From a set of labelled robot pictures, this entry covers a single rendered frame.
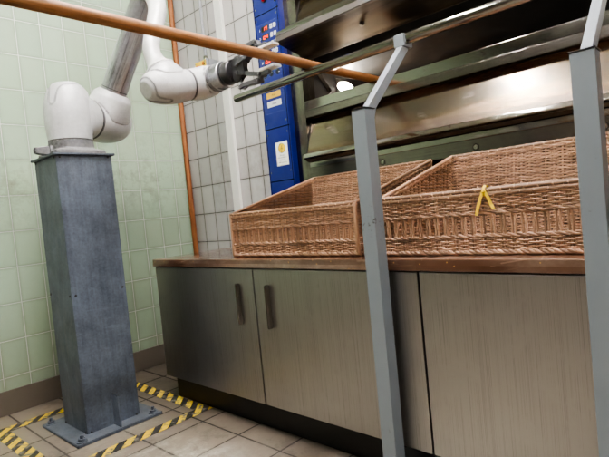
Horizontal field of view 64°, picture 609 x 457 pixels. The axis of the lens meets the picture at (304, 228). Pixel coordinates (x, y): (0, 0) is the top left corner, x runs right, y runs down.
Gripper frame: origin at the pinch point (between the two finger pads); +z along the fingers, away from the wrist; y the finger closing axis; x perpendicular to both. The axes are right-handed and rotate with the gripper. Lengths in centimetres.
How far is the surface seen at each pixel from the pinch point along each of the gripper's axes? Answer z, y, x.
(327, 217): 15, 50, -2
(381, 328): 38, 77, 9
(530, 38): 59, 2, -51
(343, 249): 19, 59, -3
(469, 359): 57, 84, 3
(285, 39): -28, -21, -38
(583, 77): 84, 28, 9
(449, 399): 51, 94, 3
